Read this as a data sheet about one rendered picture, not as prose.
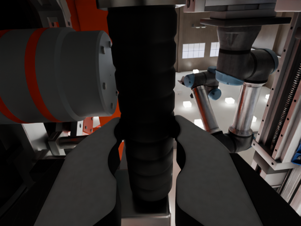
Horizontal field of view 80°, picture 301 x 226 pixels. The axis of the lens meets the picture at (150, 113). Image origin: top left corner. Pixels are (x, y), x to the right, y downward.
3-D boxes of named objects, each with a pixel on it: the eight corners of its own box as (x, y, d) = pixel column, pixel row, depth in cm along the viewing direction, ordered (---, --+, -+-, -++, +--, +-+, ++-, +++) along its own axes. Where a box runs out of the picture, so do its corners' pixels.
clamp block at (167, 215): (52, 219, 14) (70, 254, 16) (172, 215, 14) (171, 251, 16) (75, 168, 18) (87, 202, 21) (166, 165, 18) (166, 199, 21)
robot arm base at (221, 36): (272, 23, 61) (264, 54, 66) (247, 22, 74) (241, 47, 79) (229, 26, 60) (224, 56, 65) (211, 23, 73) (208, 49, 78)
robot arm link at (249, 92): (258, 53, 69) (232, 159, 96) (286, 49, 73) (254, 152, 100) (234, 48, 79) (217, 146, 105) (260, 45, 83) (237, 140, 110)
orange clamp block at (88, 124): (57, 132, 54) (70, 136, 62) (83, 131, 53) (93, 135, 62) (59, 109, 55) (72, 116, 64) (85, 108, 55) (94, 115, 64)
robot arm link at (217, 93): (223, 87, 106) (221, 100, 111) (212, 81, 116) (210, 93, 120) (212, 89, 104) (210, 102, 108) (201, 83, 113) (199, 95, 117)
